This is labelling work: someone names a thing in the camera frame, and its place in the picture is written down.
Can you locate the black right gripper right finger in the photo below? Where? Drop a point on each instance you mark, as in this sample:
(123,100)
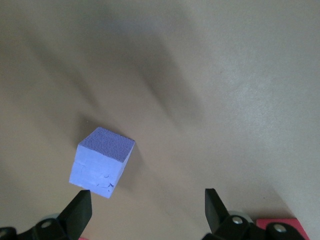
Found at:
(216,212)

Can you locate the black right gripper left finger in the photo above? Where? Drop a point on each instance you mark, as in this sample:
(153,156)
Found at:
(77,215)

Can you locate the red foam cube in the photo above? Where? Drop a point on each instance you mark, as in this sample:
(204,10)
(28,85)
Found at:
(262,221)

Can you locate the purple foam cube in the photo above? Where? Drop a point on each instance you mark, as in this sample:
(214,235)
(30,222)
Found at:
(100,165)

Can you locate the brown paper table cover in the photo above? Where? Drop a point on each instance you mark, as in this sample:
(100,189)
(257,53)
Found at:
(200,87)

